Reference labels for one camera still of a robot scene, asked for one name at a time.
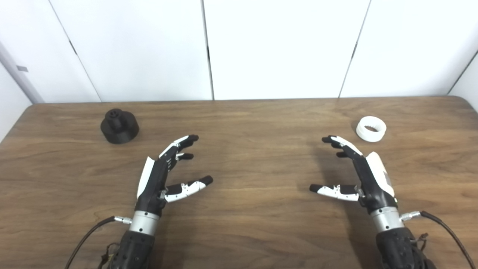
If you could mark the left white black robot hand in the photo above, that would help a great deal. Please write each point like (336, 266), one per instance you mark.
(149, 183)

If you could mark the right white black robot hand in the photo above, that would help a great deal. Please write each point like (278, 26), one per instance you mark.
(373, 183)

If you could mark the round black plastic part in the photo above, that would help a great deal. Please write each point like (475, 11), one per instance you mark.
(119, 130)

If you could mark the grey wall corner strip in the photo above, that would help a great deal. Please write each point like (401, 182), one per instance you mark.
(18, 71)

